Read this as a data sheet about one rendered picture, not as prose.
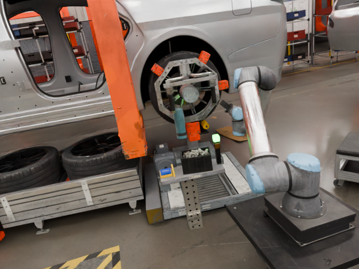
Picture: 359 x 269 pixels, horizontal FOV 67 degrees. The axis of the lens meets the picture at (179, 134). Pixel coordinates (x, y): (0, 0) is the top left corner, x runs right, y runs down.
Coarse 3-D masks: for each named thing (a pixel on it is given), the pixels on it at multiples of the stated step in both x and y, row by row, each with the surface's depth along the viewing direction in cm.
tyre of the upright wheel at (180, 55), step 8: (168, 56) 231; (176, 56) 231; (184, 56) 232; (192, 56) 232; (160, 64) 231; (208, 64) 237; (152, 72) 240; (216, 72) 240; (152, 80) 234; (152, 88) 236; (152, 96) 239; (152, 104) 242; (160, 112) 244; (168, 120) 248; (200, 120) 252
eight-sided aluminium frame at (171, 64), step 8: (168, 64) 224; (176, 64) 225; (184, 64) 226; (200, 64) 227; (168, 72) 226; (160, 80) 227; (216, 80) 234; (216, 88) 236; (160, 96) 231; (216, 96) 238; (160, 104) 238; (208, 104) 244; (168, 112) 237; (208, 112) 242; (192, 120) 242
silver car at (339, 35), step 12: (336, 0) 398; (348, 0) 411; (336, 12) 373; (348, 12) 344; (336, 24) 367; (348, 24) 344; (336, 36) 371; (348, 36) 347; (336, 48) 384; (348, 48) 358
